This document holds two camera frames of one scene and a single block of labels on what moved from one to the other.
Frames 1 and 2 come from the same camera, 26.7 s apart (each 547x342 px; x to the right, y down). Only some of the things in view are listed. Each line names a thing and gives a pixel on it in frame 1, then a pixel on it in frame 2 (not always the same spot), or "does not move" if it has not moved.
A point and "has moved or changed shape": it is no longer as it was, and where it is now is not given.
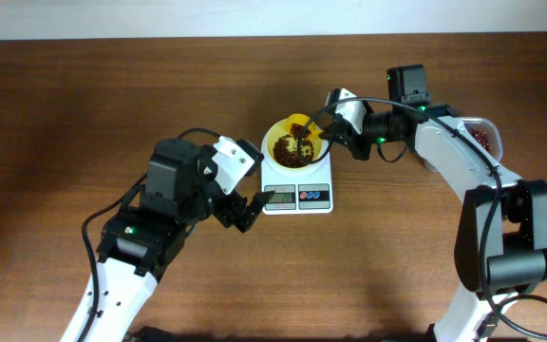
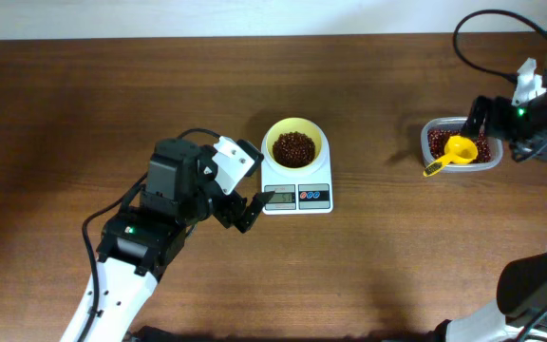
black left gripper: x=226 y=213 does not move
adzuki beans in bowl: x=292 y=152 does not move
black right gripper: x=350 y=138 -> x=539 y=146
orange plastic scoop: x=300 y=125 has moved or changed shape
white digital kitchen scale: x=302 y=191 does not move
